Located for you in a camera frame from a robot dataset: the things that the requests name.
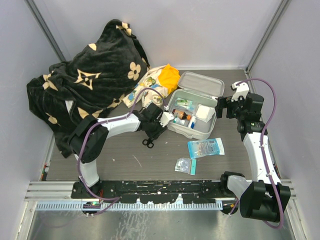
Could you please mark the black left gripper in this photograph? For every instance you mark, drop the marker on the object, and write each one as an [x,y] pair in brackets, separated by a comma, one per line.
[154,135]

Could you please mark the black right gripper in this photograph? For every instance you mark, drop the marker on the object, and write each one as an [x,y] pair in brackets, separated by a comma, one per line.
[223,102]

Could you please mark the white gauze pad packet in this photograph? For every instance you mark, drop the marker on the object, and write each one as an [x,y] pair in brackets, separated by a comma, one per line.
[204,113]

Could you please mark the black handled scissors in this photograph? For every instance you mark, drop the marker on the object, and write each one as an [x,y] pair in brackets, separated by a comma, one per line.
[148,142]

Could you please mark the white bottle green label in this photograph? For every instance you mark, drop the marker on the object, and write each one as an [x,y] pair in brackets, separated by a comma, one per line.
[179,121]

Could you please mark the grey medicine kit case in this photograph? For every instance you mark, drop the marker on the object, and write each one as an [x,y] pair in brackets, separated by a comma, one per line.
[202,90]

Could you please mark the brown glass medicine bottle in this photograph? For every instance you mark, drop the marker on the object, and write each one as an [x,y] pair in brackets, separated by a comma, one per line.
[181,114]

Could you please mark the bagged teal plaster strips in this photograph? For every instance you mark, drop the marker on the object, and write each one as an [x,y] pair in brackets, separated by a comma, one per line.
[190,107]

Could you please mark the bagged white blue bandage roll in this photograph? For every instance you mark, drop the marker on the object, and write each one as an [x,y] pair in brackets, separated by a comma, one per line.
[192,122]

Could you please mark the small bag with teal header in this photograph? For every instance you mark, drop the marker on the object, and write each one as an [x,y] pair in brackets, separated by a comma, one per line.
[186,165]

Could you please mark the small green sachet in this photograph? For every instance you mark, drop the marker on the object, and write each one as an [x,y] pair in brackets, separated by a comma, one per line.
[182,102]

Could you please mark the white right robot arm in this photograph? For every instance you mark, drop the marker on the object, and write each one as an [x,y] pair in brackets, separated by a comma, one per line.
[264,198]

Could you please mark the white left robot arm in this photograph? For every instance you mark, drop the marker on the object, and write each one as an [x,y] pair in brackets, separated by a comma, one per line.
[89,137]

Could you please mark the yellow cloth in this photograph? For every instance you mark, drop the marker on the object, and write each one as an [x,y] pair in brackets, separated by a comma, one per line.
[169,78]

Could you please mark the light blue wipes pouch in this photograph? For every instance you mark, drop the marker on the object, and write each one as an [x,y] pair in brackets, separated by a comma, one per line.
[208,147]

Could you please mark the black floral fleece blanket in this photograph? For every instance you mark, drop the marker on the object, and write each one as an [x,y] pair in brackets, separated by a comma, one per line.
[92,84]

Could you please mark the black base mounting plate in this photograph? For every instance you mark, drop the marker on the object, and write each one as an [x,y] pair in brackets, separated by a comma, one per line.
[162,191]

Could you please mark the white slotted cable duct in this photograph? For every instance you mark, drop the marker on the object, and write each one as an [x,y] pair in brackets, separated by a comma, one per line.
[95,206]

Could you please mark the aluminium frame rail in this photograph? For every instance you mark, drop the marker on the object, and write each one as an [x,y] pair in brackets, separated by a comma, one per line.
[49,191]

